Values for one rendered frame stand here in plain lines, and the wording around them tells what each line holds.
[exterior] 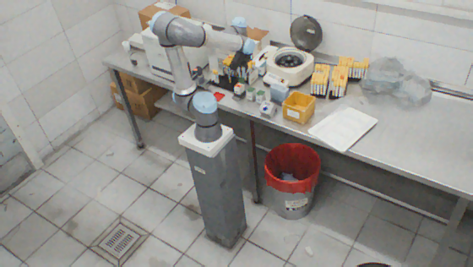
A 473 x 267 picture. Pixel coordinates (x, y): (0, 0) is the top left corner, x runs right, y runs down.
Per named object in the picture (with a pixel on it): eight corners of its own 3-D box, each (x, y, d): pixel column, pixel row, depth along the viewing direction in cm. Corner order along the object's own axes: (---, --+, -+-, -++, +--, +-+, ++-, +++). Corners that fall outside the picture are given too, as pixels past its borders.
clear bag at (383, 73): (356, 89, 241) (360, 62, 229) (361, 71, 253) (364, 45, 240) (405, 95, 233) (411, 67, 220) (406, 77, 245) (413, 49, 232)
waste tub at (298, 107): (282, 117, 230) (281, 103, 223) (294, 104, 237) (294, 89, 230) (303, 125, 223) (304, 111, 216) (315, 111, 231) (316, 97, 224)
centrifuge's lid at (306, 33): (290, 11, 248) (298, 7, 253) (287, 50, 264) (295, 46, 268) (320, 20, 237) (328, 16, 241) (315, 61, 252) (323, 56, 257)
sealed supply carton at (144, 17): (142, 34, 313) (136, 11, 301) (166, 20, 325) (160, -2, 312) (170, 46, 297) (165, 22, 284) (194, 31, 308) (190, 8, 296)
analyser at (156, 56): (150, 73, 274) (138, 32, 254) (177, 52, 289) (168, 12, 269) (187, 86, 260) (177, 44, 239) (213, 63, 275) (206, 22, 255)
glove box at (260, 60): (248, 73, 264) (247, 60, 257) (268, 54, 277) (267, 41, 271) (265, 78, 258) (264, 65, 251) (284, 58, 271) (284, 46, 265)
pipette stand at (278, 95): (269, 101, 241) (268, 87, 234) (276, 95, 245) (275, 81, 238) (283, 107, 236) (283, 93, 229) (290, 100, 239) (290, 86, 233)
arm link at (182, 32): (187, 23, 172) (259, 36, 208) (171, 15, 178) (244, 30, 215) (180, 50, 175) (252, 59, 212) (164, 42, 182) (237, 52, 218)
